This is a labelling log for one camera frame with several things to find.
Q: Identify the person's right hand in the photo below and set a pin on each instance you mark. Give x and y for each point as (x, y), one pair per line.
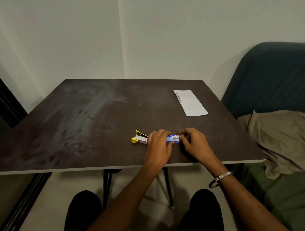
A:
(199, 145)

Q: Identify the person's left hand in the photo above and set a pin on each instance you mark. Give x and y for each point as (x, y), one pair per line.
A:
(158, 148)

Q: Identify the blue staples box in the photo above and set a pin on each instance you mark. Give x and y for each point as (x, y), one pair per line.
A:
(174, 138)

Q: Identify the yellow and silver stapler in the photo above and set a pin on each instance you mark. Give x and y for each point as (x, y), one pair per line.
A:
(140, 138)

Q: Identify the white papers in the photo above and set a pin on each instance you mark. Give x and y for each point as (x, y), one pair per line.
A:
(190, 103)

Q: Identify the person's left forearm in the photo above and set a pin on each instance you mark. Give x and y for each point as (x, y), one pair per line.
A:
(124, 202)

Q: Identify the person's right forearm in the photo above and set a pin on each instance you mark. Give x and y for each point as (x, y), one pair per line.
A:
(247, 204)

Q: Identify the black metal table leg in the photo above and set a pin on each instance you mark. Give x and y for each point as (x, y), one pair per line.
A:
(107, 185)
(168, 188)

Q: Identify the beige cloth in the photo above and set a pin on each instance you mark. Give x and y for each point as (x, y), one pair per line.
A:
(278, 138)

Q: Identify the dark green sofa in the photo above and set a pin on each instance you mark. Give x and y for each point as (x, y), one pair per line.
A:
(267, 78)

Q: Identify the black sliding door frame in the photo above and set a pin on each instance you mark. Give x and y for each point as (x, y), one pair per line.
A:
(12, 114)

